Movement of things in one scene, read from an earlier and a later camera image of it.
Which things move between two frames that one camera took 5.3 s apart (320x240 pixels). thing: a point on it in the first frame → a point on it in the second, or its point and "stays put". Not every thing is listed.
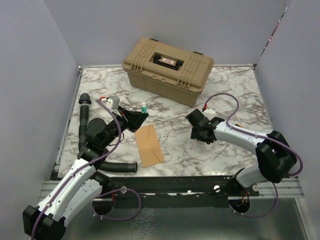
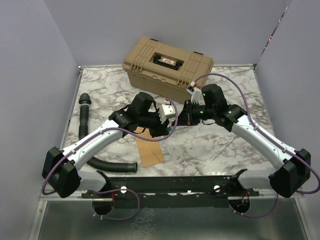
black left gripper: (133, 120) → (161, 129)
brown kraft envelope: (149, 146) stays put
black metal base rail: (174, 191) stays put
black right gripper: (195, 134) → (186, 118)
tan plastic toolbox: (175, 74) stays put
